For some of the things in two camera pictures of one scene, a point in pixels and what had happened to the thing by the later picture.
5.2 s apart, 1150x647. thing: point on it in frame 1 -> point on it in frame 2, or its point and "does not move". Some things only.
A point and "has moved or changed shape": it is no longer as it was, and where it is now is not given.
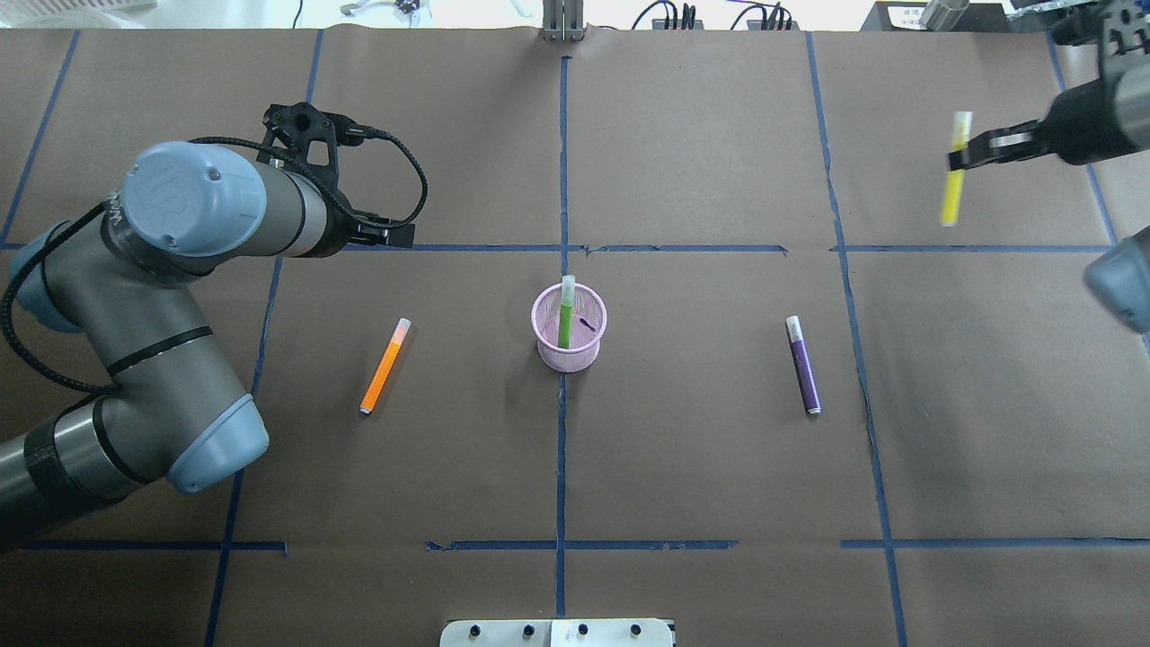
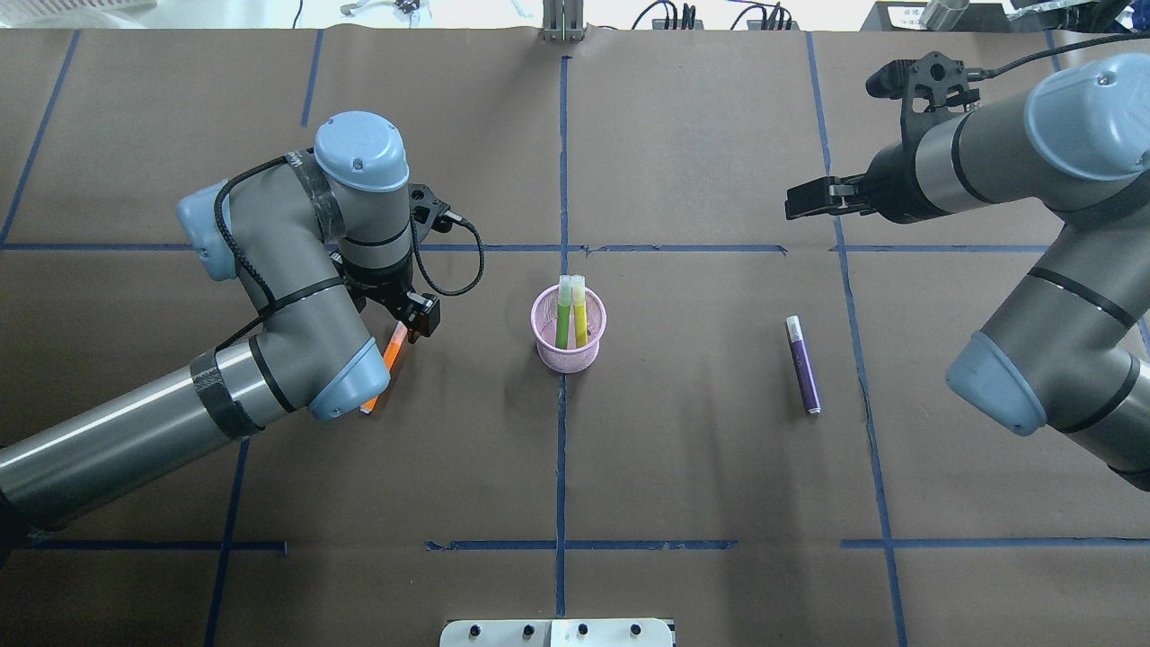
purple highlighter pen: x=802 y=363 does not move
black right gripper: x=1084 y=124 -> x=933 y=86
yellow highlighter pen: x=954 y=190 has moved or changed shape
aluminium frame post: x=563 y=21 does not move
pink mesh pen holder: x=589 y=315 does not move
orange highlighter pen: x=387 y=359 does not move
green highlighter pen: x=567 y=303 does not move
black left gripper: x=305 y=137 -> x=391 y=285
